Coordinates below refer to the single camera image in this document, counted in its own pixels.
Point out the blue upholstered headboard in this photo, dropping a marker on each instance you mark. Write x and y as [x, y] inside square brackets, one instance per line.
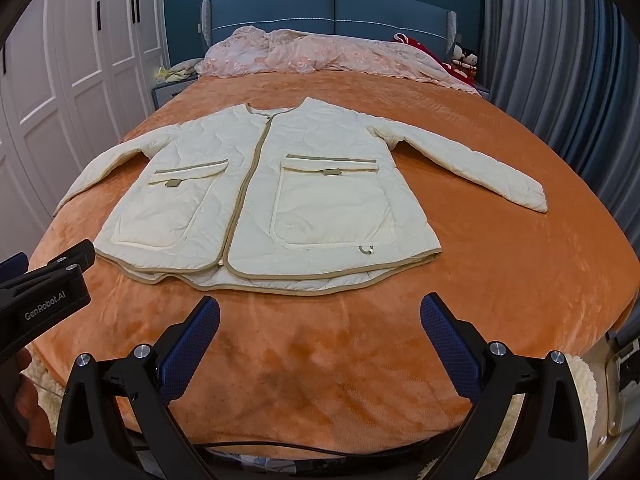
[432, 26]

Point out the pink lace quilt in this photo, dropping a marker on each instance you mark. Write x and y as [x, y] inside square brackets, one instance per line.
[251, 50]

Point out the cream quilted jacket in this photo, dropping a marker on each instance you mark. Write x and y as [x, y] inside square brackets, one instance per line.
[305, 200]

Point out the white panelled wardrobe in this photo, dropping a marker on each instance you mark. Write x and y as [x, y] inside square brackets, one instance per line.
[76, 77]

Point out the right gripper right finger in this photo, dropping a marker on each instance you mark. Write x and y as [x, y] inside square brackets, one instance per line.
[465, 354]

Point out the dark bedside table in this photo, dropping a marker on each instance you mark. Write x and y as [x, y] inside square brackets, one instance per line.
[163, 93]

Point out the red cloth on bed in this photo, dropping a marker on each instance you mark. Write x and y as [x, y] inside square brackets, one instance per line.
[456, 72]

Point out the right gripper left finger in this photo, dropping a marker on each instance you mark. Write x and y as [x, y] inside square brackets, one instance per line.
[92, 440]

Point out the grey curtain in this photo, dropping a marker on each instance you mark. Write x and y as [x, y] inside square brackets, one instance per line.
[569, 71]

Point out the plush toy by headboard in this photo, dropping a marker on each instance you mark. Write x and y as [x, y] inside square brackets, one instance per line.
[464, 59]

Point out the person's left hand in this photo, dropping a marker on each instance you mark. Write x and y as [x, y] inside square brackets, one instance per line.
[39, 433]

